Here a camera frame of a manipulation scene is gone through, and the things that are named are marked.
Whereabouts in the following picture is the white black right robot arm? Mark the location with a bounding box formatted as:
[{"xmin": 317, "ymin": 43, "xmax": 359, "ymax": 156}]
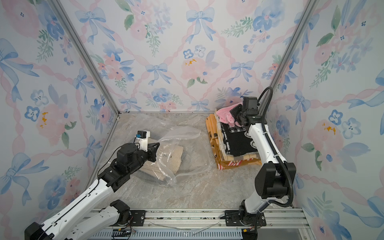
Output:
[{"xmin": 222, "ymin": 97, "xmax": 297, "ymax": 229}]

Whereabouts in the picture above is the clear plastic vacuum bag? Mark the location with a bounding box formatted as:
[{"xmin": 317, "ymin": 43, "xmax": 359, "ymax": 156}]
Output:
[{"xmin": 98, "ymin": 115, "xmax": 215, "ymax": 187}]

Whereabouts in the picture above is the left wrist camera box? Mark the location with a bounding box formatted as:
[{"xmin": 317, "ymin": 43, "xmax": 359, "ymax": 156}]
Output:
[{"xmin": 134, "ymin": 131, "xmax": 150, "ymax": 152}]

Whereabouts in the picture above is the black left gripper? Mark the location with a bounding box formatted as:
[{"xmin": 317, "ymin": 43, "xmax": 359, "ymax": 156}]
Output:
[{"xmin": 128, "ymin": 141, "xmax": 160, "ymax": 175}]

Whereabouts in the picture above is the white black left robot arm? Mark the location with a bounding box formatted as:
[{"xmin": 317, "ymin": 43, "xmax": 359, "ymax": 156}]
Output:
[{"xmin": 24, "ymin": 143, "xmax": 160, "ymax": 240}]

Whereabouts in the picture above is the cream fleece blanket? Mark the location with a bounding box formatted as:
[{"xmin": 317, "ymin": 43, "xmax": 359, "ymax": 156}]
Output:
[{"xmin": 140, "ymin": 144, "xmax": 184, "ymax": 181}]

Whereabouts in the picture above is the left rear aluminium corner post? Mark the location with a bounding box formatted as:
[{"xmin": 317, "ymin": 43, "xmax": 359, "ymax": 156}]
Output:
[{"xmin": 48, "ymin": 0, "xmax": 120, "ymax": 116}]

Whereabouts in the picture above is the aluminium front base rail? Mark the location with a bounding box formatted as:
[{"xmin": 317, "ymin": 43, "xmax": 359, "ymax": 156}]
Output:
[{"xmin": 56, "ymin": 208, "xmax": 316, "ymax": 240}]

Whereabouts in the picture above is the pink fleece blanket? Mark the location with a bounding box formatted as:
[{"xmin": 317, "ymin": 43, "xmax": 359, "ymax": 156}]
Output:
[{"xmin": 216, "ymin": 104, "xmax": 242, "ymax": 128}]

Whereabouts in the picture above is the black white knit blanket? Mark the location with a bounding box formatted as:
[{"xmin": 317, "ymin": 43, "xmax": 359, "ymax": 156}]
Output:
[{"xmin": 220, "ymin": 123, "xmax": 258, "ymax": 157}]

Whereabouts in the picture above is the aluminium corner post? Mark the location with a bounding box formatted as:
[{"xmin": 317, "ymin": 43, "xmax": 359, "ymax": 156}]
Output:
[
  {"xmin": 48, "ymin": 0, "xmax": 120, "ymax": 116},
  {"xmin": 270, "ymin": 0, "xmax": 319, "ymax": 90}
]

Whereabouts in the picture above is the orange cartoon print blanket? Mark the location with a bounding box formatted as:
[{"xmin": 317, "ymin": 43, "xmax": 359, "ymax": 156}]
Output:
[{"xmin": 206, "ymin": 114, "xmax": 262, "ymax": 170}]

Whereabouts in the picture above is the right rear aluminium corner post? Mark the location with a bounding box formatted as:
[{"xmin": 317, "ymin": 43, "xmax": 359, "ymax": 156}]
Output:
[{"xmin": 270, "ymin": 0, "xmax": 319, "ymax": 90}]

